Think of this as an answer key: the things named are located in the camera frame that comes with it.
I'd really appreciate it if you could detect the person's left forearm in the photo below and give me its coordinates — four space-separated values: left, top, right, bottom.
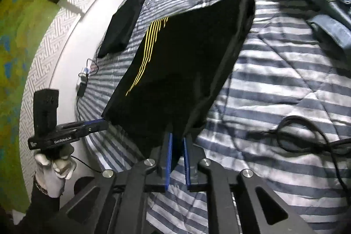
15 175 65 234

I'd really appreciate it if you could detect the blue garment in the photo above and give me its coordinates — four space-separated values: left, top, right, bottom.
279 0 351 51

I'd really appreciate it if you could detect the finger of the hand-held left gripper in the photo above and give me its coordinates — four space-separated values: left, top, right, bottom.
78 118 109 136

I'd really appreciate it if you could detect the thick black cable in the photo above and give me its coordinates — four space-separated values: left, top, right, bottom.
258 116 351 197

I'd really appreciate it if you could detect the person's left hand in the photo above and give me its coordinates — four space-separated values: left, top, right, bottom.
35 145 77 198

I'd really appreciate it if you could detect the folded black cloth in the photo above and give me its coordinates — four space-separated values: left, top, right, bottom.
97 0 146 58

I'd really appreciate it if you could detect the black charger cable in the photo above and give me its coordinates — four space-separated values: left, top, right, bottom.
72 57 100 173

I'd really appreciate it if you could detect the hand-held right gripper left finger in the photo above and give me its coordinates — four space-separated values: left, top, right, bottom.
59 132 174 234

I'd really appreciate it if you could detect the black garment with yellow stripes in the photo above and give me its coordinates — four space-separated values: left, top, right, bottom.
101 0 256 166

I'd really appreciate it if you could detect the white power strip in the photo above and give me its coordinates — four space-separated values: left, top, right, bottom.
79 67 92 86

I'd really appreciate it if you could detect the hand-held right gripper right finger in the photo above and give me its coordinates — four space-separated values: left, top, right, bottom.
183 137 316 234

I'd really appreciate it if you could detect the green yellow wall poster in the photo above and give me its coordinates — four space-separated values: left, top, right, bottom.
0 0 176 213

